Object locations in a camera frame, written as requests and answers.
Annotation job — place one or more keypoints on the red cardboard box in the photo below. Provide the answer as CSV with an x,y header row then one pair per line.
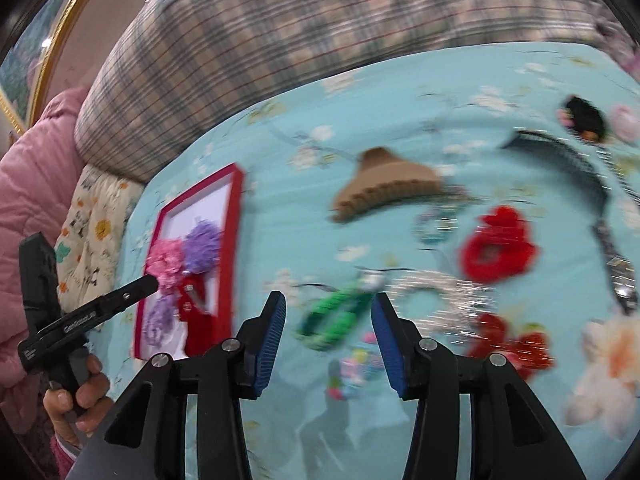
x,y
235,240

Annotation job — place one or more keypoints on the person's left hand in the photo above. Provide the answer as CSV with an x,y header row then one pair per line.
x,y
92,400

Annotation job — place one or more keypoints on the pink flower scrunchie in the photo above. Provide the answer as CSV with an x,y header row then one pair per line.
x,y
167,260

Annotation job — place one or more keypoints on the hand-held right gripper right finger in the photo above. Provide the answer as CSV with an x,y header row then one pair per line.
x,y
390,347

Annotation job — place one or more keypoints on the dark patterned hair clip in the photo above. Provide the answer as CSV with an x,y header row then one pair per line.
x,y
622,275

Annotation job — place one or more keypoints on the plaid pillow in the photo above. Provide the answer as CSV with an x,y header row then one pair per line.
x,y
300,35

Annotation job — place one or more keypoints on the red flower hair clips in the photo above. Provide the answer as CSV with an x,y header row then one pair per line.
x,y
530,352

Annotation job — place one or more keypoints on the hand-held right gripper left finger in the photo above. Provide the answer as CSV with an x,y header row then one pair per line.
x,y
270,342

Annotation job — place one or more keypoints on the gold picture frame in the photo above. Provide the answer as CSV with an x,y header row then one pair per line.
x,y
50,60

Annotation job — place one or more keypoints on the pink quilted blanket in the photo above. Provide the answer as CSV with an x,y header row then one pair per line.
x,y
35,185

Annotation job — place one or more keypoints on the tan hair claw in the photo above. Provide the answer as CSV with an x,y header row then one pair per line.
x,y
385,185

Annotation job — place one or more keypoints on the cartoon animal print pillow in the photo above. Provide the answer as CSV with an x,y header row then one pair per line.
x,y
95,230

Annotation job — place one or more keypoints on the lavender beaded scrunchie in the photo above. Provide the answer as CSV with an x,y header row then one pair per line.
x,y
157,320

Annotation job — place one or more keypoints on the blue floral bed sheet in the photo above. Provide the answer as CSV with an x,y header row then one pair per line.
x,y
300,250

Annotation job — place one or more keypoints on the black comb headband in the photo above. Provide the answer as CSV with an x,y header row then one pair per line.
x,y
575,160

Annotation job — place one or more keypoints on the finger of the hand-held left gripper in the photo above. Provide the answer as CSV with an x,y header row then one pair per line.
x,y
130,294

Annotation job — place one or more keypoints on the colourful small hair clips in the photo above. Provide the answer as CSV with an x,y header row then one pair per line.
x,y
350,365

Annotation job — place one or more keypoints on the purple flower scrunchie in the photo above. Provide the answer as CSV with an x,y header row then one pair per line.
x,y
202,245

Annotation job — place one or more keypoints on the silver pearl crown clip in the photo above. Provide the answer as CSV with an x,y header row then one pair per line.
x,y
465,305

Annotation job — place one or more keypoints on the red velvet bow clip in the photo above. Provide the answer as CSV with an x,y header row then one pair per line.
x,y
200,330

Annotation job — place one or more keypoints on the black fuzzy hair clip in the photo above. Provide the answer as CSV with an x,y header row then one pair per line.
x,y
585,115

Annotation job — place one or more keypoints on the red flower hair clip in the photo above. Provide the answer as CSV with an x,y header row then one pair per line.
x,y
505,222

